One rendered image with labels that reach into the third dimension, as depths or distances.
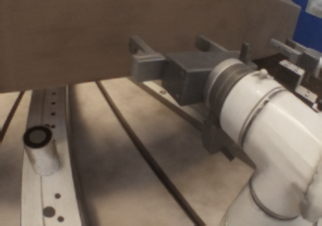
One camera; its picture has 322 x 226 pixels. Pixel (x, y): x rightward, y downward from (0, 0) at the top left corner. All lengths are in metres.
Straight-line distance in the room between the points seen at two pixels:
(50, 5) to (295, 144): 0.43
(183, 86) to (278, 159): 0.14
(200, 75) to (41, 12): 0.32
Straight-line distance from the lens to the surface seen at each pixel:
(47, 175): 0.56
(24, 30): 0.47
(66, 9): 0.45
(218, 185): 1.07
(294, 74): 1.06
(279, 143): 0.21
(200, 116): 1.33
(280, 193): 0.23
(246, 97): 0.24
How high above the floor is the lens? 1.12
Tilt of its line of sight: 34 degrees down
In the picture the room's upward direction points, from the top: 10 degrees clockwise
